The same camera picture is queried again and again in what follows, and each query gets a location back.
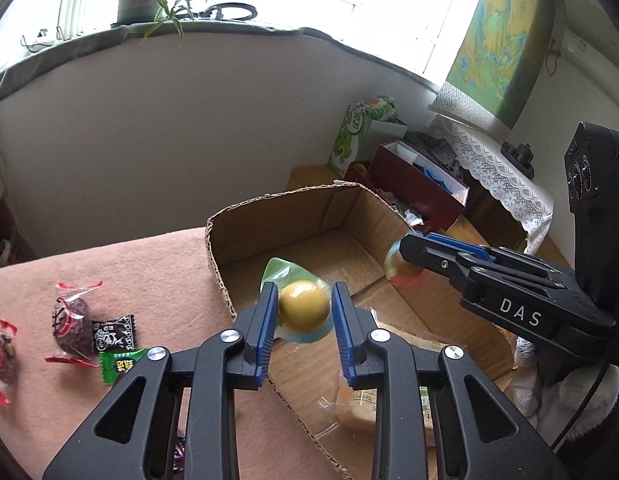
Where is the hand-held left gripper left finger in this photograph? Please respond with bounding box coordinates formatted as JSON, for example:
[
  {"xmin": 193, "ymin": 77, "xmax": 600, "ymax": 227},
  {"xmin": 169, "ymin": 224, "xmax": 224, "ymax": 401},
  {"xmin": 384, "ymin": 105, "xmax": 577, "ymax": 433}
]
[{"xmin": 42, "ymin": 280, "xmax": 281, "ymax": 480}]

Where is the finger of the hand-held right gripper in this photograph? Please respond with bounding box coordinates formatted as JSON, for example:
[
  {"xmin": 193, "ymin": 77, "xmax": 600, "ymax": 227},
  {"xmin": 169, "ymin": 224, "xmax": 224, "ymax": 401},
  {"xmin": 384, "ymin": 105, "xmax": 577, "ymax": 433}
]
[
  {"xmin": 399, "ymin": 234, "xmax": 575, "ymax": 307},
  {"xmin": 423, "ymin": 231, "xmax": 573, "ymax": 284}
]

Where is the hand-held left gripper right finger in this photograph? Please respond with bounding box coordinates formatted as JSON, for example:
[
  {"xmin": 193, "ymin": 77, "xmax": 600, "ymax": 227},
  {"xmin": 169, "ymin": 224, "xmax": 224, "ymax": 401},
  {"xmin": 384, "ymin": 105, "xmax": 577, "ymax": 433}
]
[{"xmin": 331, "ymin": 281, "xmax": 570, "ymax": 480}]

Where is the round candy clear wrapper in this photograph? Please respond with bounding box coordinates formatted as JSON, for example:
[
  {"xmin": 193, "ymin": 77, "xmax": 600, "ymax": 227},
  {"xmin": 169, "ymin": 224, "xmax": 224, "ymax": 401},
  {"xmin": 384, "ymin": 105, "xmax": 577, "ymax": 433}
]
[{"xmin": 383, "ymin": 232, "xmax": 430, "ymax": 293}]

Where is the yellow ball snack clear wrapper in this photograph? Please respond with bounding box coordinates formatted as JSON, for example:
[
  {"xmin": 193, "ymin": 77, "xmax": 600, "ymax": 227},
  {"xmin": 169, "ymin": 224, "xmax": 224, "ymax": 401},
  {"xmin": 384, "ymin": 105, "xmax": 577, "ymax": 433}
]
[{"xmin": 260, "ymin": 256, "xmax": 335, "ymax": 345}]

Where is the cardboard box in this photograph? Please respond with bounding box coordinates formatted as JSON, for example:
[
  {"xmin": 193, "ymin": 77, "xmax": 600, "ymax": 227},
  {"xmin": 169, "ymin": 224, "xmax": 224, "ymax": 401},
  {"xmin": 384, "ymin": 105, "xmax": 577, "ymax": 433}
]
[{"xmin": 206, "ymin": 182, "xmax": 527, "ymax": 478}]

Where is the black candy wrapper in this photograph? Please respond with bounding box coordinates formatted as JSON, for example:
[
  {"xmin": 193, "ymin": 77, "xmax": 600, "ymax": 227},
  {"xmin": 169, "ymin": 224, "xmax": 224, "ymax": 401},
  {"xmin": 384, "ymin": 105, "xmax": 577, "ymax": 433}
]
[{"xmin": 92, "ymin": 314, "xmax": 140, "ymax": 353}]

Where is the dark plum snack packet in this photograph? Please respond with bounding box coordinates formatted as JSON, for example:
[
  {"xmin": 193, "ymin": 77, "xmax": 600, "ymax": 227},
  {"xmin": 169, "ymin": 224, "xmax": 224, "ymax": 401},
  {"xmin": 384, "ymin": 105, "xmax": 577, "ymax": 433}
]
[
  {"xmin": 0, "ymin": 317, "xmax": 19, "ymax": 406},
  {"xmin": 44, "ymin": 281, "xmax": 103, "ymax": 368}
]

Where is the person's right forearm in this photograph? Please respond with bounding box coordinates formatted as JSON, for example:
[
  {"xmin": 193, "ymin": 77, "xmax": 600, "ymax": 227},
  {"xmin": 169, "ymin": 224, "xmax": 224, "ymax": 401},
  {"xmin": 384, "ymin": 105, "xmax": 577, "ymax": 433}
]
[{"xmin": 559, "ymin": 380, "xmax": 619, "ymax": 480}]

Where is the person's right hand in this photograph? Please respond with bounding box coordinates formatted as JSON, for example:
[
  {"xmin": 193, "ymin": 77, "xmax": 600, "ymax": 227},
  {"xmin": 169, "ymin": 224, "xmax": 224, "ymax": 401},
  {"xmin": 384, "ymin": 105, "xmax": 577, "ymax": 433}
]
[{"xmin": 509, "ymin": 335, "xmax": 619, "ymax": 443}]

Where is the dark red box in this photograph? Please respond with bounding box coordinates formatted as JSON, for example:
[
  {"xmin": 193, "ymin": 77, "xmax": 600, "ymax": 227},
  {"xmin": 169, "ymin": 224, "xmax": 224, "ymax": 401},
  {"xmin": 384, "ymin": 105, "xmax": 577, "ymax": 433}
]
[{"xmin": 344, "ymin": 140, "xmax": 470, "ymax": 233}]

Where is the bread packet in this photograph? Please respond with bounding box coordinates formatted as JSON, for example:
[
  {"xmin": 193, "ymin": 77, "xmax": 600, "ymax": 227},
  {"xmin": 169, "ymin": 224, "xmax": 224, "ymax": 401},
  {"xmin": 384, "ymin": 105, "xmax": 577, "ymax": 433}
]
[{"xmin": 318, "ymin": 310, "xmax": 451, "ymax": 448}]

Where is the white lace cloth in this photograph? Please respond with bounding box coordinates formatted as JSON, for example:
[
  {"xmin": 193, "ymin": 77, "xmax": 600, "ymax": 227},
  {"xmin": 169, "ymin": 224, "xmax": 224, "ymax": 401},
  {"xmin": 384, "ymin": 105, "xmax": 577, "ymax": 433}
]
[{"xmin": 432, "ymin": 115, "xmax": 555, "ymax": 256}]

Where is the dark patterned cloth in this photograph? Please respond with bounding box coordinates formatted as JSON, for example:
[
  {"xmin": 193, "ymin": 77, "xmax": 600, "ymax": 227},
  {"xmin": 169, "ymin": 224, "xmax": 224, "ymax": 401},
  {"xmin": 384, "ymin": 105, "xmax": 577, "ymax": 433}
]
[{"xmin": 404, "ymin": 131, "xmax": 463, "ymax": 173}]

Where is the dark teapot ornament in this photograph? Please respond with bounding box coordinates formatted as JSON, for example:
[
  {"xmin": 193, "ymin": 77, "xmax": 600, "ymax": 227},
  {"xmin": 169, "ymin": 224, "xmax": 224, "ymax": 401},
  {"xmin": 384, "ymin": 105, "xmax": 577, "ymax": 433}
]
[{"xmin": 500, "ymin": 141, "xmax": 536, "ymax": 178}]

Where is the green tissue box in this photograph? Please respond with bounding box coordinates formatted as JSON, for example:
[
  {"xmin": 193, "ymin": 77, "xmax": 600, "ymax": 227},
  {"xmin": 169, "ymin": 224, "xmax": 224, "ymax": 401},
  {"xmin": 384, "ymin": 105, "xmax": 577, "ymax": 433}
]
[{"xmin": 328, "ymin": 95, "xmax": 407, "ymax": 178}]

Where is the green candy wrapper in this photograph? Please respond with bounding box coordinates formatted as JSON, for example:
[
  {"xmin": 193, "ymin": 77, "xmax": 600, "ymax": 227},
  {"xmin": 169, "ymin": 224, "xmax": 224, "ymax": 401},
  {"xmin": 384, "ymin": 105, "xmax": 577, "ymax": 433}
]
[{"xmin": 98, "ymin": 347, "xmax": 150, "ymax": 385}]

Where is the grey green window sill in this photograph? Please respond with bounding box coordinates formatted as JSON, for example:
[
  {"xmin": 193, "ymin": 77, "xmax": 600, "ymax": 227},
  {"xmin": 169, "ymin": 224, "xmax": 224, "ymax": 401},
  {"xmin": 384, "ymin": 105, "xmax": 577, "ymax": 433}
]
[{"xmin": 0, "ymin": 19, "xmax": 440, "ymax": 103}]

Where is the potted plant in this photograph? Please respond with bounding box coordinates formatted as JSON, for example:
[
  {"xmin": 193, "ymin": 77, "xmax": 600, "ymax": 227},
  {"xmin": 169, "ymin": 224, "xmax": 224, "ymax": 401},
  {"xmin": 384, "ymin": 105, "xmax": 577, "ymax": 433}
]
[{"xmin": 92, "ymin": 0, "xmax": 250, "ymax": 48}]

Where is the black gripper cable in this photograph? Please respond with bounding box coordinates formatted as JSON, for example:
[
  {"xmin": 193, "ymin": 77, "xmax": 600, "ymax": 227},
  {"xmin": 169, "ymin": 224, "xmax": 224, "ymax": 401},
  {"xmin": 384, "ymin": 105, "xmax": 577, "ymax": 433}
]
[{"xmin": 552, "ymin": 364, "xmax": 607, "ymax": 450}]

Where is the wall scroll painting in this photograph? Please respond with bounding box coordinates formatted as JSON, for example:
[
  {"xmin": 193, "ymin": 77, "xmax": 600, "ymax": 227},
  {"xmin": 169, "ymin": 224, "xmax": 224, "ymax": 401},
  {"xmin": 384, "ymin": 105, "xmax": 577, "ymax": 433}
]
[{"xmin": 427, "ymin": 0, "xmax": 557, "ymax": 133}]

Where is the black coiled cable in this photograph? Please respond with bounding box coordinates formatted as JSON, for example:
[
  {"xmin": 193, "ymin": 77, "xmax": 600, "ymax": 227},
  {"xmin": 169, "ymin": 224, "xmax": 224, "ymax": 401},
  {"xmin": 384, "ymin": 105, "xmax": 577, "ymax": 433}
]
[{"xmin": 190, "ymin": 2, "xmax": 258, "ymax": 22}]

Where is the metal wire holder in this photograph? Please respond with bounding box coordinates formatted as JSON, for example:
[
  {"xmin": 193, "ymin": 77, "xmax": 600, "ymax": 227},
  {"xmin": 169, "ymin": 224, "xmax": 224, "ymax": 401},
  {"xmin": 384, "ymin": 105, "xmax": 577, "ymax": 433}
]
[{"xmin": 20, "ymin": 24, "xmax": 73, "ymax": 54}]

